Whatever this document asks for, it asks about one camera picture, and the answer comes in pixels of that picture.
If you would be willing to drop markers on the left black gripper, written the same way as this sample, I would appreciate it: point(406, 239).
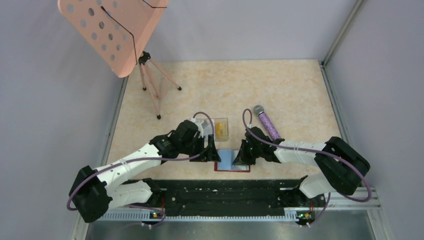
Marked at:
point(211, 155)

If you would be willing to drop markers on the purple glitter microphone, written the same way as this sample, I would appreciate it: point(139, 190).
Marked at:
point(266, 122)

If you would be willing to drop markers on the aluminium frame rail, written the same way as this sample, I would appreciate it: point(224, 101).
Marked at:
point(232, 217)

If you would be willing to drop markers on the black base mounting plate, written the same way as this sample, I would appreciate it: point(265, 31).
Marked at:
point(229, 198)

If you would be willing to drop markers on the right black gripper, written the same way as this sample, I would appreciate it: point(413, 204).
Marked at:
point(242, 158)

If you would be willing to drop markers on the red leather card holder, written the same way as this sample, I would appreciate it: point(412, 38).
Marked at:
point(227, 157)

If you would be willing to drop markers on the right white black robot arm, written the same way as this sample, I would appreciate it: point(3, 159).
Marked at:
point(342, 169)

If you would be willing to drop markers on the pink perforated music stand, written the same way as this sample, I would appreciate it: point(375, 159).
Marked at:
point(119, 30)

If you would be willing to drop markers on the clear plastic card tray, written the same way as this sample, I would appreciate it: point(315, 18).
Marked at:
point(212, 125)

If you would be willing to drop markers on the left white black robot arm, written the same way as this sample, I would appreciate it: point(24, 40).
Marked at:
point(97, 190)

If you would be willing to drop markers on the yellow credit card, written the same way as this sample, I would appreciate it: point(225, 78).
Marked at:
point(221, 130)

